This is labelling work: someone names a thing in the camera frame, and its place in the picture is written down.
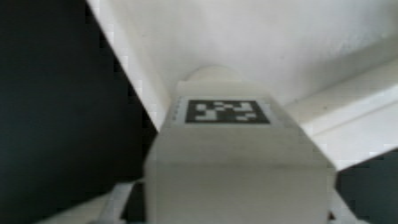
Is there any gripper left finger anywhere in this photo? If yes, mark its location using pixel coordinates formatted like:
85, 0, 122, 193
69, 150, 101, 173
94, 181, 145, 224

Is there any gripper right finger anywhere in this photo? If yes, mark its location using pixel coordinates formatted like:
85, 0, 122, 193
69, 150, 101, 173
326, 192, 371, 224

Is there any white table leg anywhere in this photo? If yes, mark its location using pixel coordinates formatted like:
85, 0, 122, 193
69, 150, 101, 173
143, 66, 335, 224

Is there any white square table top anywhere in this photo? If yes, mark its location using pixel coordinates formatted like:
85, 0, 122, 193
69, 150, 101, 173
85, 0, 398, 123

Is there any white L-shaped fence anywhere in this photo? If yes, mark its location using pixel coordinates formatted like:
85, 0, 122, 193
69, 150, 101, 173
312, 102, 398, 170

